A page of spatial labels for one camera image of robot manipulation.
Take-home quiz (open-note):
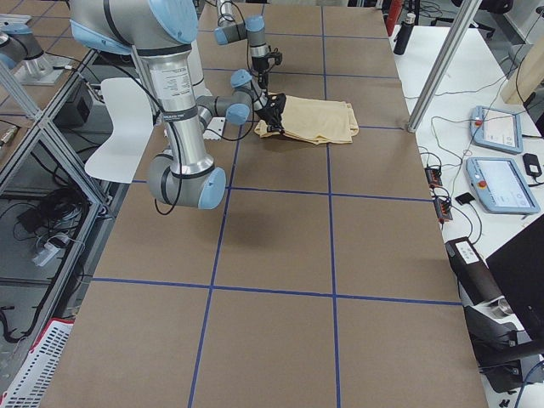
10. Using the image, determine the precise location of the black power adapter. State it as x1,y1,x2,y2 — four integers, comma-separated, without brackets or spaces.
523,153,542,178

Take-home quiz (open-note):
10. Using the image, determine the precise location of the cream long-sleeve graphic shirt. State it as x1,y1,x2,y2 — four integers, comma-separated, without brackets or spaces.
254,95,359,145

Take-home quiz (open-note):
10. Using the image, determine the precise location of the blue teach pendant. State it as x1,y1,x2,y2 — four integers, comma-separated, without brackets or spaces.
469,105,523,155
465,157,541,215

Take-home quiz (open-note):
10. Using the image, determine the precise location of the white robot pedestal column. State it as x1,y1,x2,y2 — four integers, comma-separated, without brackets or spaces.
187,40,225,140

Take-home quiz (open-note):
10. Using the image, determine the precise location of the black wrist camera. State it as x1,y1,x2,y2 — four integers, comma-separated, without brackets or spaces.
265,93,286,122
266,48,283,66

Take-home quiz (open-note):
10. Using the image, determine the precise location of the far orange circuit board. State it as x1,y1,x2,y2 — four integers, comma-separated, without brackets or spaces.
424,167,443,189

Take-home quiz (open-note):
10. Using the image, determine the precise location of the white power strip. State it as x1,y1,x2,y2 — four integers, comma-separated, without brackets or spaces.
32,243,60,267

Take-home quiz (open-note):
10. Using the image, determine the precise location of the far blue teach pendant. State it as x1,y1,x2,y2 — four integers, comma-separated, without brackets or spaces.
469,105,523,155

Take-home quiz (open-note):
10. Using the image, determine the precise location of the orange circuit board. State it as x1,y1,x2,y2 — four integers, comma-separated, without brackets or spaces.
424,167,443,189
433,196,453,224

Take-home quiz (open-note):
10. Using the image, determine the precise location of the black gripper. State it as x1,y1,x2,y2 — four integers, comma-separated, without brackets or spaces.
258,104,285,135
252,56,270,89

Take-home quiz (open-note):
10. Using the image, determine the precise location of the black water bottle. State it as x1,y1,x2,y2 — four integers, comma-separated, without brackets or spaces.
393,13,417,55

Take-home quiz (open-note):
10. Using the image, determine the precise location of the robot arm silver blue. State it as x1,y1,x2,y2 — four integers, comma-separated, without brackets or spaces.
71,1,286,209
214,1,282,89

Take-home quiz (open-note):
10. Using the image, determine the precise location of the aluminium frame post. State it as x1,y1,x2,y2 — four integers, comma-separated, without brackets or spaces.
406,0,482,133

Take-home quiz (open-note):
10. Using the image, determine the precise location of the near orange circuit board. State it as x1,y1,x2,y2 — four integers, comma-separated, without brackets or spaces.
433,196,453,224

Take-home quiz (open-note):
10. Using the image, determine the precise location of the white perforated basket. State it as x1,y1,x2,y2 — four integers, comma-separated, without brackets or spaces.
1,318,74,408

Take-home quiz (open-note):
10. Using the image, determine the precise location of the near blue teach pendant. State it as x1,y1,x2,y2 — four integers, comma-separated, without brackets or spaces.
465,157,541,215

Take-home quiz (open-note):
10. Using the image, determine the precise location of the black small square pad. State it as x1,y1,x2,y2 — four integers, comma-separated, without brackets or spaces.
455,192,475,206

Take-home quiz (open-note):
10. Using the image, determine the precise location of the white plastic chair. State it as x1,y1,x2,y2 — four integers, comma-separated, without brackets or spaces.
85,77,154,184

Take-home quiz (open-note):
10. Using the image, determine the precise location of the black monitor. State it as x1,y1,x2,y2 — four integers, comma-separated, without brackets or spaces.
486,217,543,339

